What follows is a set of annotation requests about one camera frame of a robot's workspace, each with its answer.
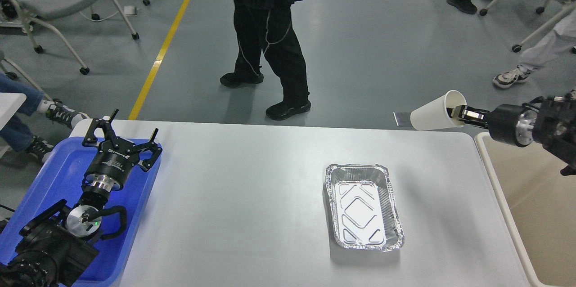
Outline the person in black trousers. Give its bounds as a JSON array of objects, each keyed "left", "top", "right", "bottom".
[{"left": 220, "top": 0, "right": 311, "bottom": 121}]

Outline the aluminium foil tray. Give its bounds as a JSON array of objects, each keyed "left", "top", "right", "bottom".
[{"left": 325, "top": 164, "right": 405, "bottom": 252}]

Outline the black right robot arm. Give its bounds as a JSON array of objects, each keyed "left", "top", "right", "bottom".
[{"left": 446, "top": 95, "right": 576, "bottom": 176}]

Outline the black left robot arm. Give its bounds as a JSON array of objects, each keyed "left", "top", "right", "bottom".
[{"left": 1, "top": 112, "right": 163, "bottom": 287}]

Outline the white side table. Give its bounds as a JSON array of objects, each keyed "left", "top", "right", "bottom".
[{"left": 0, "top": 93, "right": 26, "bottom": 129}]

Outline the person in white trousers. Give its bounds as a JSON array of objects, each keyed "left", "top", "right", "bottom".
[{"left": 492, "top": 10, "right": 576, "bottom": 90}]

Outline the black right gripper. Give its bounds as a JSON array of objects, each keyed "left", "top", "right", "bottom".
[{"left": 446, "top": 104, "right": 525, "bottom": 147}]

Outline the blue plastic tray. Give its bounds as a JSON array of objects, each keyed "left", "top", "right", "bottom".
[{"left": 0, "top": 137, "right": 161, "bottom": 287}]

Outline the seated person in jeans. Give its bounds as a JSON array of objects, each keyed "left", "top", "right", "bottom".
[{"left": 0, "top": 71, "right": 90, "bottom": 165}]

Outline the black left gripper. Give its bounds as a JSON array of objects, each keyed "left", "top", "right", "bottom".
[{"left": 81, "top": 108, "right": 162, "bottom": 187}]

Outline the white paper cup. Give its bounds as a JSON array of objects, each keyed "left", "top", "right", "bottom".
[{"left": 409, "top": 90, "right": 467, "bottom": 131}]

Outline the beige plastic bin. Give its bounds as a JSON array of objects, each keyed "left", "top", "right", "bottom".
[{"left": 475, "top": 132, "right": 576, "bottom": 287}]

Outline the left floor socket plate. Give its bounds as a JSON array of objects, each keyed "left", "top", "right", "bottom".
[{"left": 393, "top": 112, "right": 412, "bottom": 127}]

